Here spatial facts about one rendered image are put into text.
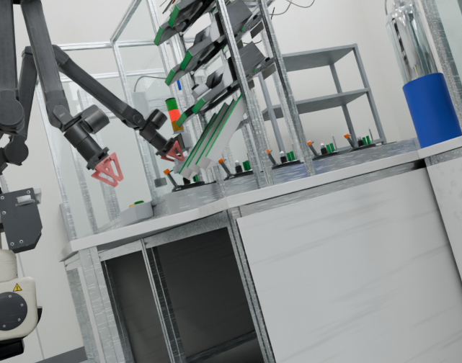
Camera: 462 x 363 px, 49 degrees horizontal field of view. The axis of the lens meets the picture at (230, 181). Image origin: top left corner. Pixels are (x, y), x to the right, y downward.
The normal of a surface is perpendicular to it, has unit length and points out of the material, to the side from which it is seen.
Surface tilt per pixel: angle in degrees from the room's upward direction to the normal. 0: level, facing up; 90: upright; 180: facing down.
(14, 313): 90
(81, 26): 90
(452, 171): 90
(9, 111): 90
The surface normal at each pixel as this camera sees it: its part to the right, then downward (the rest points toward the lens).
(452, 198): -0.84, 0.19
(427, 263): 0.46, -0.20
